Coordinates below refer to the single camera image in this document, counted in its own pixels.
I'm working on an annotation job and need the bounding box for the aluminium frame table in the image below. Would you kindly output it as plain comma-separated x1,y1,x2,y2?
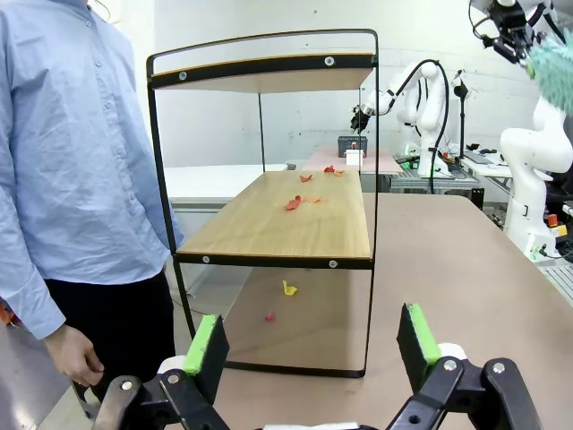
387,169,485,194

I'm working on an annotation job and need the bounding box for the black plastic crate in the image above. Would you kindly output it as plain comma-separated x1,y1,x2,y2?
338,135,369,157

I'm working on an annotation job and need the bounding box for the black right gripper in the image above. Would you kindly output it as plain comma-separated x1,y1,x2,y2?
490,2,537,80

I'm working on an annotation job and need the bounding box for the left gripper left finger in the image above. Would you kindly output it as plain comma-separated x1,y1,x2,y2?
91,314,230,430

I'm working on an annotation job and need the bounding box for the white robot arm with hose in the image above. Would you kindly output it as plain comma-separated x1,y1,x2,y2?
371,60,449,174

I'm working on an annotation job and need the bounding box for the person right hand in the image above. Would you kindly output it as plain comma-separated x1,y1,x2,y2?
44,322,107,387

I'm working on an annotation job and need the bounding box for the person in blue shirt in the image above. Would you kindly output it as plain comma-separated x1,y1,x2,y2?
0,0,185,404

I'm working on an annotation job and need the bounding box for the person right forearm blue sleeve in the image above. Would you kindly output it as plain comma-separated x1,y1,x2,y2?
0,241,68,341

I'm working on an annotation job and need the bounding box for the cluttered white desk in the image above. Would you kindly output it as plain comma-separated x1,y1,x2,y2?
460,150,512,181

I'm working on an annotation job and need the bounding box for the emergency stop button box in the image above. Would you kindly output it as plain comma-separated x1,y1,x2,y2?
546,213,569,238

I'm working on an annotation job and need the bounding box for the thick black hose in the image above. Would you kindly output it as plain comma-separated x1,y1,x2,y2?
388,59,450,194

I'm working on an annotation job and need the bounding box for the teal microfibre duster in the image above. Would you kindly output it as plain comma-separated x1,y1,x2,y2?
526,35,573,111

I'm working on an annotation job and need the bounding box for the wooden shelf black metal frame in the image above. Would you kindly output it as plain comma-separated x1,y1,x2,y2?
146,29,381,380

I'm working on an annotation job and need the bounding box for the black gripper of hosed arm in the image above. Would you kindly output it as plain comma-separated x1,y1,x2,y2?
350,103,373,135

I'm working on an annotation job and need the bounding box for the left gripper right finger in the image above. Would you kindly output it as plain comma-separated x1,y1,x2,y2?
387,303,545,430

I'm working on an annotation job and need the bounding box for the black stand with lamp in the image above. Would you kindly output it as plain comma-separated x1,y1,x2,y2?
451,69,470,159

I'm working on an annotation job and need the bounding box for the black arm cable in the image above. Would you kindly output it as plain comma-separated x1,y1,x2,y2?
468,0,498,50

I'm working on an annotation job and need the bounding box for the pink topped table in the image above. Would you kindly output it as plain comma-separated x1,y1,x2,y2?
304,144,404,175

